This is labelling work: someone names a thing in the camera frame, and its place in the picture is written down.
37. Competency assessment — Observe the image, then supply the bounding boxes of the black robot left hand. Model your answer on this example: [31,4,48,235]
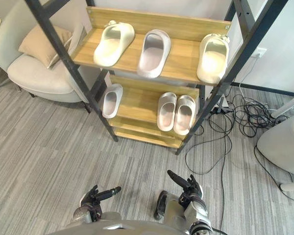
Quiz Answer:
[79,185,122,212]

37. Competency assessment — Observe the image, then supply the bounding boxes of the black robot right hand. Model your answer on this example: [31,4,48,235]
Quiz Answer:
[167,169,204,208]

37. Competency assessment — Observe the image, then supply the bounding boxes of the small wooden rack shelf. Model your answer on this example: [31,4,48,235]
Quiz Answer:
[113,122,186,149]

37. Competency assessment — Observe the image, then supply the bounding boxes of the medium wooden rack shelf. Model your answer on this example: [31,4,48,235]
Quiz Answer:
[101,74,200,133]

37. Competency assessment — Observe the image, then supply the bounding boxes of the large wooden rack shelf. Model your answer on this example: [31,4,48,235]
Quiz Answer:
[72,6,232,87]

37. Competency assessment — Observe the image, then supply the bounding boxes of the silver robot leg, dark foot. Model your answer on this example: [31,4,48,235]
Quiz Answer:
[153,190,187,227]

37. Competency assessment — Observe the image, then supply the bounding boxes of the silver robot torso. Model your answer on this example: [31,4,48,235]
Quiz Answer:
[48,211,194,235]

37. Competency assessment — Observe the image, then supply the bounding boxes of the pale grey foam slipper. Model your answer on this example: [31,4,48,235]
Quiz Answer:
[157,92,178,132]
[173,94,196,136]

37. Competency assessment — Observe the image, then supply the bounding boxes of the black power strip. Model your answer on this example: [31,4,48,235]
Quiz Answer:
[210,107,234,115]

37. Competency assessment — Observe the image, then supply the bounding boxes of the grey plush slipper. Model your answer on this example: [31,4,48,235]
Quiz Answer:
[101,83,124,119]
[136,29,172,79]

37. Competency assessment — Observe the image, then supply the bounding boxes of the white rounded chair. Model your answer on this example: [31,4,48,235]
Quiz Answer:
[256,113,294,193]

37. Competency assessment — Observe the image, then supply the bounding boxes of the white slanted pole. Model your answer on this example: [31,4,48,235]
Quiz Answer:
[270,91,294,118]

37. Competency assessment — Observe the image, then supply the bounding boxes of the cream slipper with charm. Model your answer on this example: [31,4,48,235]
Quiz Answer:
[93,20,136,68]
[196,33,230,83]

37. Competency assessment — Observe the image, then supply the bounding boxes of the beige upholstered armchair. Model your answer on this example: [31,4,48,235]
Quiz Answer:
[0,0,100,115]

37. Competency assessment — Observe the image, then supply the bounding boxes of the tan cushion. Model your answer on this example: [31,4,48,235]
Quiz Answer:
[18,24,73,70]

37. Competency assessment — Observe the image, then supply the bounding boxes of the long black cable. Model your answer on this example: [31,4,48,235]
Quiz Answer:
[185,115,236,230]

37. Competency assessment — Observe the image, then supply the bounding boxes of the tangled black cable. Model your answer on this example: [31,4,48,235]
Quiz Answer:
[208,94,289,138]

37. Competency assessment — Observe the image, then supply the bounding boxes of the white cable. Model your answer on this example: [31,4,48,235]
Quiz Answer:
[239,55,275,112]

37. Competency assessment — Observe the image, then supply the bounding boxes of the black metal rack frame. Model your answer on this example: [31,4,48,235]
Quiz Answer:
[24,0,290,156]

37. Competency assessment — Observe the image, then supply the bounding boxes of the white wall socket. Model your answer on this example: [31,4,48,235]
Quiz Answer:
[254,47,268,58]

